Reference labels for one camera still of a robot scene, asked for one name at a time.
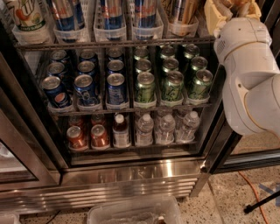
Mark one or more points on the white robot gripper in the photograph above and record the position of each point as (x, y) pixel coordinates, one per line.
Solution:
(242, 36)

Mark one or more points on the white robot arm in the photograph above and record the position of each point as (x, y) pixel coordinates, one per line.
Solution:
(251, 91)

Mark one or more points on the green can front right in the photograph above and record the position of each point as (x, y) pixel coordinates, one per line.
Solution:
(200, 84)

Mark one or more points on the green can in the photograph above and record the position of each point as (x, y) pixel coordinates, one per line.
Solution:
(145, 87)
(200, 84)
(172, 87)

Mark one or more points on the red bull can right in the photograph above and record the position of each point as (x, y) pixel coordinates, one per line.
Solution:
(145, 13)

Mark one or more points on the red bull can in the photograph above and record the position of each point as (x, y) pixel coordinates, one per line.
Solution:
(145, 13)
(112, 13)
(67, 14)

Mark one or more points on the green can front middle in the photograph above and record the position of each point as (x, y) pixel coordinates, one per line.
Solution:
(172, 87)

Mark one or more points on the green can front left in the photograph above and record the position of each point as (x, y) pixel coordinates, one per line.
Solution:
(145, 87)

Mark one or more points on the red bull can middle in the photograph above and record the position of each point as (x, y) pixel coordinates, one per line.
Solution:
(112, 13)

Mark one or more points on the pepsi can front right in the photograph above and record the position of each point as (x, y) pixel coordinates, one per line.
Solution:
(116, 89)

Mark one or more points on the pepsi can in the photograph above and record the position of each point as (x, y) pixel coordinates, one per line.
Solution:
(56, 92)
(116, 89)
(85, 89)

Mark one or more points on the stainless steel fridge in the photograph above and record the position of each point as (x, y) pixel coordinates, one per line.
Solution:
(40, 171)

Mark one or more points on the pepsi can front middle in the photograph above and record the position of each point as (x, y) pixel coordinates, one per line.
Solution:
(85, 89)

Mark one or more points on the red bull can left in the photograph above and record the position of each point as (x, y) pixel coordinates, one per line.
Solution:
(67, 14)

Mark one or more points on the orange soda can right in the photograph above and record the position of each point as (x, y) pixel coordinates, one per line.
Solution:
(99, 136)

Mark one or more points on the orange soda can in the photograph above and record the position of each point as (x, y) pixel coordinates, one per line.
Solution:
(99, 136)
(76, 137)

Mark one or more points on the pepsi can front left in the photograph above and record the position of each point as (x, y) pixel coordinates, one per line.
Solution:
(56, 92)

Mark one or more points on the orange soda can left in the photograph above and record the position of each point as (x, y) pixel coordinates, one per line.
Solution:
(76, 137)

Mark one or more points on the white 7up can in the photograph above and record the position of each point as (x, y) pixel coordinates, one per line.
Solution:
(26, 14)

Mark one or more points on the water bottle right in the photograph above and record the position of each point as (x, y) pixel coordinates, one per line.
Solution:
(186, 131)

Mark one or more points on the water bottle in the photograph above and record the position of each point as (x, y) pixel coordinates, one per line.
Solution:
(144, 130)
(186, 131)
(165, 130)

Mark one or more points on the water bottle middle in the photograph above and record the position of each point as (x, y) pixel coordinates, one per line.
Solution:
(165, 130)

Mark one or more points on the water bottle left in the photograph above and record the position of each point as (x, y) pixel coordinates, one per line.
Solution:
(144, 130)

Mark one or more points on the brown drink bottle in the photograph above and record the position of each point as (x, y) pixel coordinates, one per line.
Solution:
(121, 137)

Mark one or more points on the black tripod leg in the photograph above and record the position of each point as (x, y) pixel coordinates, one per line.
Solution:
(248, 209)

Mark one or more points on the clear plastic bin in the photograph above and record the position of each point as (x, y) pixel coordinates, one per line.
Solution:
(141, 210)

